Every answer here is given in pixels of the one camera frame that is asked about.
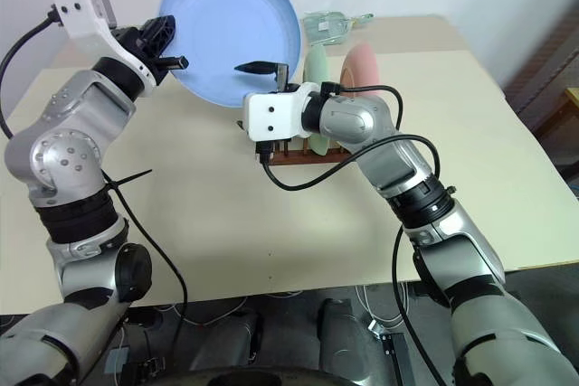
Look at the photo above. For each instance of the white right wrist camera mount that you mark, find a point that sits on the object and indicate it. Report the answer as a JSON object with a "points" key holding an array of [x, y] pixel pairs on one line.
{"points": [[271, 119]]}

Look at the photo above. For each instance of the green plate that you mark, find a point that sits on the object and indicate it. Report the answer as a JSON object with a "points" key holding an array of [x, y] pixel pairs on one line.
{"points": [[316, 65]]}

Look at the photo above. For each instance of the black zip tie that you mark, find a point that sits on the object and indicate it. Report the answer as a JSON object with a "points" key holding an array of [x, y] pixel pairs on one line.
{"points": [[131, 176]]}

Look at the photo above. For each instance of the wooden dish rack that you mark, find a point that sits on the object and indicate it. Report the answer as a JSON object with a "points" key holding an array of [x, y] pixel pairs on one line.
{"points": [[307, 159]]}

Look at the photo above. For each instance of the pink plate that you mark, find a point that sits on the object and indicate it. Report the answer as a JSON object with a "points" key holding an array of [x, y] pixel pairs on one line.
{"points": [[362, 65]]}

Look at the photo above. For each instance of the small black device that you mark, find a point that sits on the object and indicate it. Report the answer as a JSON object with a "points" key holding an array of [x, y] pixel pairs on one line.
{"points": [[145, 368]]}

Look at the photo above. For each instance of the clear plastic bag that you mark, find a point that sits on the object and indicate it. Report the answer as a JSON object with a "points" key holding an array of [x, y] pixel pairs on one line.
{"points": [[325, 26]]}

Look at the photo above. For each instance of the dark rounded shape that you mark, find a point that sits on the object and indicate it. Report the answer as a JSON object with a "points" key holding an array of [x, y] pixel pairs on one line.
{"points": [[353, 341], [230, 341]]}

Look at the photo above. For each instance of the small grey box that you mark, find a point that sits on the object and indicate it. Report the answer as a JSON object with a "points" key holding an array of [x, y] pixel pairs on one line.
{"points": [[117, 359]]}

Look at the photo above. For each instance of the blue plate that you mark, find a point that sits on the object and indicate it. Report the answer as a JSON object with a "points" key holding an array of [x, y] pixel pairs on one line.
{"points": [[226, 20]]}

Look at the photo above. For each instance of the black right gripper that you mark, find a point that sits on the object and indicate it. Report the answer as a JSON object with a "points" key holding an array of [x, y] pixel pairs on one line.
{"points": [[280, 143]]}

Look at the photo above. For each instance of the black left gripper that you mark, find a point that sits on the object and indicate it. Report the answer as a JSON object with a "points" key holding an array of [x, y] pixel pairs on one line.
{"points": [[133, 40]]}

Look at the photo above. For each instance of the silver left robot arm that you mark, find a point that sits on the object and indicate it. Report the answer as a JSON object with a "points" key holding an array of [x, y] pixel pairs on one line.
{"points": [[77, 115]]}

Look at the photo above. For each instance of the black box with silver connector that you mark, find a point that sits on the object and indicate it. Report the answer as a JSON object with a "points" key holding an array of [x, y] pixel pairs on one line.
{"points": [[398, 354]]}

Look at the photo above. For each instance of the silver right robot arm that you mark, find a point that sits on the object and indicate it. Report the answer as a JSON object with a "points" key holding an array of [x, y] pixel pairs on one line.
{"points": [[407, 169]]}

